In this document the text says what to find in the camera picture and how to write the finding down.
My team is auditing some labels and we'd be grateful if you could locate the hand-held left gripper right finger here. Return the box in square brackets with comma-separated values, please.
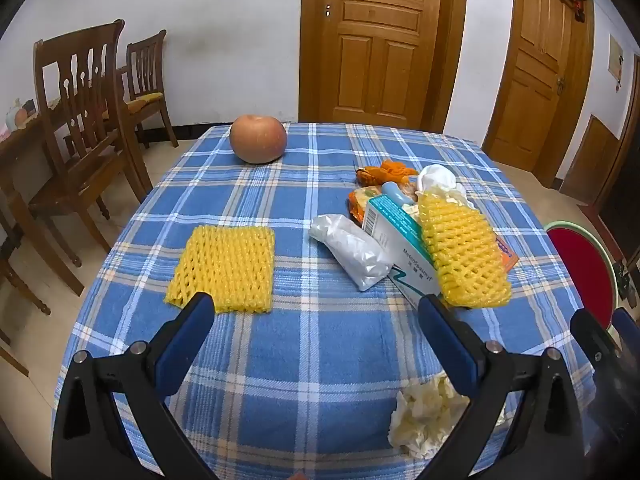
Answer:
[417, 294, 586, 480]

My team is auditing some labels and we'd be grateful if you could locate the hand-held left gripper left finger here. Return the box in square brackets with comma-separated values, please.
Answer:
[51, 291, 221, 480]

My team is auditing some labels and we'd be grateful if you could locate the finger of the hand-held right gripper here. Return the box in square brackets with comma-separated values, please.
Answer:
[612, 306, 640, 356]
[571, 307, 623, 376]

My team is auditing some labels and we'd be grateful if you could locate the red bin with green rim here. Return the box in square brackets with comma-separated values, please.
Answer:
[545, 222, 619, 331]

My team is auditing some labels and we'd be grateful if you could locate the white teal medicine box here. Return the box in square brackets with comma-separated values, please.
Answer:
[361, 195, 443, 311]

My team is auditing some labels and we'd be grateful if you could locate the white plastic bag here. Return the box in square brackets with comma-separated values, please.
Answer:
[308, 213, 394, 291]

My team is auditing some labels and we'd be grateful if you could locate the orange snack packet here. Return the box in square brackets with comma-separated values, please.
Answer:
[348, 187, 387, 226]

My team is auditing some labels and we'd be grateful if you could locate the orange plastic bag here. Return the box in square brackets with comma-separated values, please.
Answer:
[355, 159, 419, 187]

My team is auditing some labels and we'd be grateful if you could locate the cream crumpled tissue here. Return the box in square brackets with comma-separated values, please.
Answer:
[389, 375, 507, 460]

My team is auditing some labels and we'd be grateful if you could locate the yellow foam fruit net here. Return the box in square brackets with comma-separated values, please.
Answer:
[165, 225, 276, 315]
[417, 191, 512, 309]

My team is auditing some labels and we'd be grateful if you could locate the orange flat printed wrapper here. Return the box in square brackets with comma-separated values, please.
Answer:
[492, 237, 520, 274]

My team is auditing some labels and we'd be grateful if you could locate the blue plaid tablecloth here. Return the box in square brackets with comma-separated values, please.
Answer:
[62, 122, 598, 480]

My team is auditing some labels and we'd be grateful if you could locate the light blue plastic tube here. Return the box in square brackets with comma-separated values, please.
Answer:
[381, 182, 417, 206]

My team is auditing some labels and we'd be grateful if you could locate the white crumpled tissue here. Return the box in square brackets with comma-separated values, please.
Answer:
[416, 165, 467, 206]

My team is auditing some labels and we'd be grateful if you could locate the large wooden chair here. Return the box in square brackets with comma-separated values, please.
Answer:
[28, 20, 153, 268]

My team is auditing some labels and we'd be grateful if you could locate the apple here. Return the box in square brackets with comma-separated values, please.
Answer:
[230, 114, 288, 164]

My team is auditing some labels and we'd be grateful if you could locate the yellow seat cushion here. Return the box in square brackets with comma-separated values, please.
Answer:
[123, 92, 165, 112]

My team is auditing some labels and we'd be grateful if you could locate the wooden door with latch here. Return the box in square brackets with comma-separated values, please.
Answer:
[482, 0, 596, 188]

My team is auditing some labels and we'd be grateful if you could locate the pale round ornament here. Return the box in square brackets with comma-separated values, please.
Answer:
[5, 97, 38, 131]

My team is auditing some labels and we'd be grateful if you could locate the small wooden chair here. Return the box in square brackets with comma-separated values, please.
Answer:
[116, 30, 179, 149]

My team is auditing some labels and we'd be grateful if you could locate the wooden panel door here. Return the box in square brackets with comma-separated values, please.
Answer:
[299, 0, 468, 132]

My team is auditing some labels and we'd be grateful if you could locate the low wooden wall panel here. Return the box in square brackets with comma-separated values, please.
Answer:
[557, 114, 623, 206]

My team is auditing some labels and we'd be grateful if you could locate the beige wall electric box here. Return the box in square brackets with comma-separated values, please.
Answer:
[607, 34, 625, 81]

